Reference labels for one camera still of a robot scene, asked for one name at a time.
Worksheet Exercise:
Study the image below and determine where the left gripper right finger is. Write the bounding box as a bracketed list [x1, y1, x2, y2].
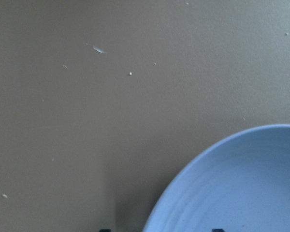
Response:
[212, 229, 225, 232]

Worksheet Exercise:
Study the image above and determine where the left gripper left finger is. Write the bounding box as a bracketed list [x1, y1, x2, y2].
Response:
[99, 229, 111, 232]

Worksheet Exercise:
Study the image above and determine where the blue round plate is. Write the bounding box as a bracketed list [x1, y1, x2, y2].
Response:
[144, 124, 290, 232]

